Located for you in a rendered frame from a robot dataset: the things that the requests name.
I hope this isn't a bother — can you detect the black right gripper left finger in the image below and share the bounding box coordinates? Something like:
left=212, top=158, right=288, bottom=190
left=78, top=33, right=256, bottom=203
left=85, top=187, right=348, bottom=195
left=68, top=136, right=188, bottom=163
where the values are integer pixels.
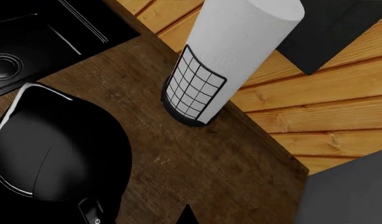
left=171, top=203, right=189, bottom=224

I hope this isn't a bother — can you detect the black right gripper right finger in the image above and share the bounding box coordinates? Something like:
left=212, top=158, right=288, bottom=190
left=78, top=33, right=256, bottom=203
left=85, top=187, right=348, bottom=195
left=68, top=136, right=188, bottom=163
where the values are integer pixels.
left=187, top=203, right=200, bottom=224

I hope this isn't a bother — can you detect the black electric kettle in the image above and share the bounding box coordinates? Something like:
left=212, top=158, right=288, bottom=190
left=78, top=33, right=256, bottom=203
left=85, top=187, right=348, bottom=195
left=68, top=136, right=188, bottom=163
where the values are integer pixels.
left=0, top=82, right=133, bottom=224

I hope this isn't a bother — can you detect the grey cabinet panel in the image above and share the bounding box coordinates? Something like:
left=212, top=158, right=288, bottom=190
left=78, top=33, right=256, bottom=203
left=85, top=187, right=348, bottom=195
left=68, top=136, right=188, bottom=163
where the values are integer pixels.
left=295, top=147, right=382, bottom=224

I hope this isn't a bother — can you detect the white paper towel roll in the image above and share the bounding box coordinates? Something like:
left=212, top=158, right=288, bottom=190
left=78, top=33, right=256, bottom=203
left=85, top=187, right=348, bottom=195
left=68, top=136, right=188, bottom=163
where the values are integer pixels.
left=164, top=0, right=305, bottom=125

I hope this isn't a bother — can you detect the black box cabinet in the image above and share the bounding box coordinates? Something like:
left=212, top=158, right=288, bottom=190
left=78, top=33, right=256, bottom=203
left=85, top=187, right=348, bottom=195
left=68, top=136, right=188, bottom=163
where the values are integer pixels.
left=276, top=0, right=382, bottom=77

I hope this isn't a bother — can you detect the black kitchen sink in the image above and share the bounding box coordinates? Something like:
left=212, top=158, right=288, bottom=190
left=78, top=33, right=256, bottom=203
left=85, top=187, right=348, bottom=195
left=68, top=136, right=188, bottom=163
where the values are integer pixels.
left=0, top=0, right=141, bottom=99

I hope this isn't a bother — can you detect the metal sink drain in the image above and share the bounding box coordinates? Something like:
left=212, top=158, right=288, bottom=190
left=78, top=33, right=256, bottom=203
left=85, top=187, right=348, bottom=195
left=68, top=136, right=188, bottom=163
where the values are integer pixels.
left=0, top=53, right=24, bottom=80

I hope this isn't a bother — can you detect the black wire paper towel holder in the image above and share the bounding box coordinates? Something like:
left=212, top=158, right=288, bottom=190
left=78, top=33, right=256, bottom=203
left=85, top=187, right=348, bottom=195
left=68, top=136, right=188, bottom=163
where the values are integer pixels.
left=161, top=44, right=228, bottom=128

